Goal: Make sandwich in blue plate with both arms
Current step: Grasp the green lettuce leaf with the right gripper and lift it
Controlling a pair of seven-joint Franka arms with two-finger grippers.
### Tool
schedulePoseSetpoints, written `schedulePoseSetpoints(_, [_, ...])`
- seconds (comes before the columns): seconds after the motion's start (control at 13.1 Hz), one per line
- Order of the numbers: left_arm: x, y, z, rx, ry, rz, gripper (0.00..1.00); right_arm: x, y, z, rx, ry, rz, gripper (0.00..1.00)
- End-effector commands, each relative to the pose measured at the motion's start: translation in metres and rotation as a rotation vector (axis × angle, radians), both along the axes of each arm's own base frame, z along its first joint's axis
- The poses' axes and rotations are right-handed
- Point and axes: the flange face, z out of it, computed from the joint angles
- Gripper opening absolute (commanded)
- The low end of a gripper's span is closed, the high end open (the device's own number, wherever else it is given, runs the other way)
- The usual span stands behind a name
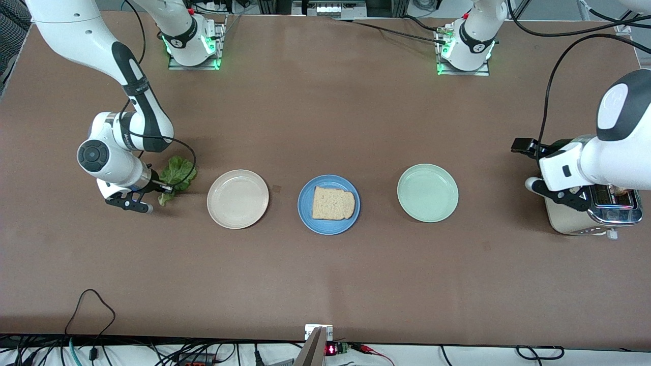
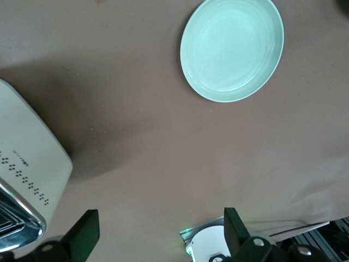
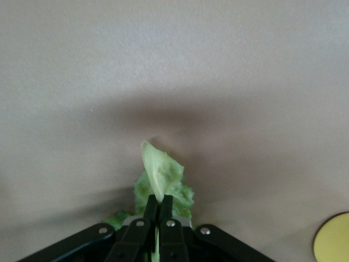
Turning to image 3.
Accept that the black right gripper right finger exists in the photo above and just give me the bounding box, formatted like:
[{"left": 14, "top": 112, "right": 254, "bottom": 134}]
[{"left": 159, "top": 194, "right": 189, "bottom": 262}]

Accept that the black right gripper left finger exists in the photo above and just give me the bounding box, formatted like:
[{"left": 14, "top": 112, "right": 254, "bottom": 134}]
[{"left": 105, "top": 195, "right": 159, "bottom": 262}]

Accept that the green lettuce leaf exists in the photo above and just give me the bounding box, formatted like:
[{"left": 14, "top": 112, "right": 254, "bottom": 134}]
[{"left": 103, "top": 140, "right": 196, "bottom": 262}]

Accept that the yellow mustard squeeze bottle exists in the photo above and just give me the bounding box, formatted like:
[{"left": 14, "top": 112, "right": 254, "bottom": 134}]
[{"left": 312, "top": 211, "right": 349, "bottom": 262}]

